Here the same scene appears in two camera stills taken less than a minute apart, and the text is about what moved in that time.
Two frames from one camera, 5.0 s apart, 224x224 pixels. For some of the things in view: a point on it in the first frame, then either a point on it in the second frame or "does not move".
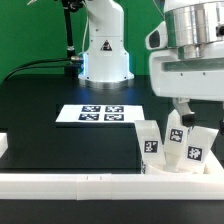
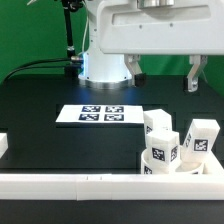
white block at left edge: x=3 y=144 does not move
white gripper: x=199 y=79 to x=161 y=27
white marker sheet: x=100 y=113 does not move
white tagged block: x=150 y=141 to x=163 y=149
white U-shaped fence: x=118 y=186 does not move
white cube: x=175 y=141 to x=157 y=121
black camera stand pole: x=74 y=63 does not move
